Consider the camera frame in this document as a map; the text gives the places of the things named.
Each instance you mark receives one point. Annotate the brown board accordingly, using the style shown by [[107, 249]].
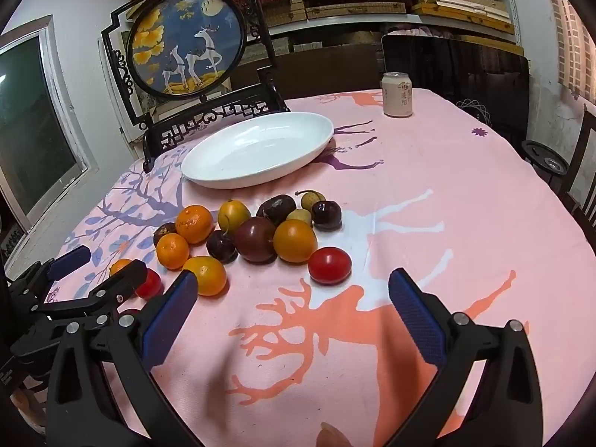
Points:
[[326, 74]]

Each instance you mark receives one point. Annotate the person's right hand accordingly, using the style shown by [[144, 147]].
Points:
[[333, 436]]

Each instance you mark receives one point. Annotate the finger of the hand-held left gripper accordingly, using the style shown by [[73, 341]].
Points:
[[70, 260], [123, 281]]

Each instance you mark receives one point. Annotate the large dark red plum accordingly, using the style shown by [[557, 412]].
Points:
[[254, 239]]

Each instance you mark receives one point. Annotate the white oval plate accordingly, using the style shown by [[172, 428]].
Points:
[[256, 149]]

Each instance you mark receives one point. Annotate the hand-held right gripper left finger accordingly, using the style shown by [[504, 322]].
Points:
[[167, 321]]

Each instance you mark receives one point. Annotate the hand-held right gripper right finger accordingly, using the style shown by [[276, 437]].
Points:
[[416, 321]]

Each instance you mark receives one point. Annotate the black framed deer screen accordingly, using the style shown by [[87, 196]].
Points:
[[186, 42]]

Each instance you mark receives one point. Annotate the white metal shelf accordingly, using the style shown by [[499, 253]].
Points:
[[326, 23]]

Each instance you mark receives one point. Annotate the small dark purple plum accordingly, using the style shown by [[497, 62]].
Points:
[[222, 246]]

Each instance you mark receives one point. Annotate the large smooth orange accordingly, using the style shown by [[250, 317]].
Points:
[[294, 240]]

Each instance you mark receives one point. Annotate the small dark passion fruit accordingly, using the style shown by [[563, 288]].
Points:
[[164, 233]]

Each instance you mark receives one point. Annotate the small mandarin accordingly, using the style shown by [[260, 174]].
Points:
[[120, 266], [172, 251]]

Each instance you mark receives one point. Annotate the large bumpy mandarin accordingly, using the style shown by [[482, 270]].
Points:
[[194, 224]]

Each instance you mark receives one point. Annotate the pink deer print tablecloth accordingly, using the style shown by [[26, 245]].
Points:
[[442, 242]]

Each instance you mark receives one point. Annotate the pink drink can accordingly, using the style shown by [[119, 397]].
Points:
[[397, 95]]

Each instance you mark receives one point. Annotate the black round stand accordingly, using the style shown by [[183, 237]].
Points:
[[545, 163]]

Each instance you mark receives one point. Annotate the large red tomato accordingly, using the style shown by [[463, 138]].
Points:
[[329, 265]]

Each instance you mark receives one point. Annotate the window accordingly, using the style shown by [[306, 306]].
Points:
[[32, 125]]

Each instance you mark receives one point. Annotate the dark red cherry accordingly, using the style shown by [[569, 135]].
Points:
[[326, 214]]

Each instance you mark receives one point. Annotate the tan longan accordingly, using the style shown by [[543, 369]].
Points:
[[298, 216], [313, 199]]

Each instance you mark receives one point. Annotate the dark wooden chair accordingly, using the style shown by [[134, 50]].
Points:
[[584, 149]]

